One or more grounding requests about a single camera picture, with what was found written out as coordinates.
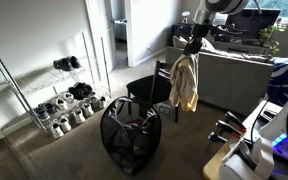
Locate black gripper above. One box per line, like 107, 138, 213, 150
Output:
183, 24, 210, 56

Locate beige clothing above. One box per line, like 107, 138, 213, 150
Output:
169, 54, 199, 111

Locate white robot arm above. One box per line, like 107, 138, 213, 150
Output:
183, 0, 249, 56

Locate black mesh laundry bag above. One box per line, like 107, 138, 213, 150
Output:
99, 95, 162, 176

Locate clothes inside laundry bag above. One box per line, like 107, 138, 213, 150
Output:
108, 99, 158, 164

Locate black television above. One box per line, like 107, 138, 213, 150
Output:
226, 8, 281, 39

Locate grey sofa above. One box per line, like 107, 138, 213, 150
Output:
171, 36, 273, 115

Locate green potted plant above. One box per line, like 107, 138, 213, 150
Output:
257, 18, 288, 54

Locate black wooden chair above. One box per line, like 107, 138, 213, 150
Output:
126, 59, 180, 124

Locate clear plastic storage bin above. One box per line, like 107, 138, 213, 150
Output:
157, 101, 175, 115

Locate blue white striped blanket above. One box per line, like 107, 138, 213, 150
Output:
265, 57, 288, 106

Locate white panel door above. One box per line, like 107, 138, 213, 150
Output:
85, 0, 117, 72

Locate black orange clamps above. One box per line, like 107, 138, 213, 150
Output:
208, 111, 246, 143

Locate black shoes middle shelf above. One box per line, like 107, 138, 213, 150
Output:
68, 82, 95, 100

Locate black shoes shelf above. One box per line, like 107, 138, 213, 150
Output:
53, 56, 81, 71
68, 82, 95, 100

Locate white sneaker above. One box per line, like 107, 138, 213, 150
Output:
59, 118, 72, 133
51, 123, 64, 138
81, 103, 94, 117
72, 108, 85, 124

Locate black shoes top shelf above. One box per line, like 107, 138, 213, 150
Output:
53, 56, 81, 71

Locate dark grey sneakers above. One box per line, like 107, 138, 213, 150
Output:
34, 103, 56, 121

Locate metal wire shoe rack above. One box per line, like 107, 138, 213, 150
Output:
0, 32, 112, 137

